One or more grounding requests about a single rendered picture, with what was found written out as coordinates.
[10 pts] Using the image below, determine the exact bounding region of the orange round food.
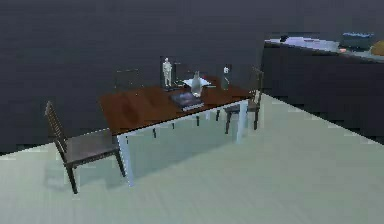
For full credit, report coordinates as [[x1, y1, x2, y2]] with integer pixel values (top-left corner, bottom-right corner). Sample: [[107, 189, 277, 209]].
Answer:
[[369, 40, 384, 57]]

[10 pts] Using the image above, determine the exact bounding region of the dark kitchen counter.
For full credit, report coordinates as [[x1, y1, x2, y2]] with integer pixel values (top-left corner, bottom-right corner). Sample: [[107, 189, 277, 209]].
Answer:
[[261, 35, 384, 146]]

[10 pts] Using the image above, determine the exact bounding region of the dark blue-rimmed pot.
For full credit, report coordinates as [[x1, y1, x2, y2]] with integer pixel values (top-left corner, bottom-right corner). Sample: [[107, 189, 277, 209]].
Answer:
[[339, 31, 375, 51]]

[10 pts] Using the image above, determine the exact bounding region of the white square plate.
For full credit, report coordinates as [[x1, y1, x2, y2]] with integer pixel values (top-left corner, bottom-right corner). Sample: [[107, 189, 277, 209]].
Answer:
[[182, 77, 213, 89]]

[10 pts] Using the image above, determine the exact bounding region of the grey glass vase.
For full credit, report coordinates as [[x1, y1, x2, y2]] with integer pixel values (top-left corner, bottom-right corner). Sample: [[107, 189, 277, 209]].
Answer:
[[190, 70, 204, 98]]

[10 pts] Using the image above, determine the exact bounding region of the white human figure statue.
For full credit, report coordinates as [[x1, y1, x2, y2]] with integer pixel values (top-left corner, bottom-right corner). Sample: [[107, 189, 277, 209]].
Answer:
[[161, 57, 174, 89]]

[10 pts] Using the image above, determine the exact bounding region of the dark brown wooden chair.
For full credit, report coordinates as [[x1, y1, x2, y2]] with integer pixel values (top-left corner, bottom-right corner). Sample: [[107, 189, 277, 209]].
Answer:
[[114, 68, 142, 93], [44, 100, 127, 195], [215, 67, 265, 135]]

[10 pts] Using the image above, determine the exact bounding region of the brown white-legged dining table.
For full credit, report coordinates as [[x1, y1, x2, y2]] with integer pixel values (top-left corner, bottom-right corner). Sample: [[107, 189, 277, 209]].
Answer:
[[99, 75, 253, 188]]

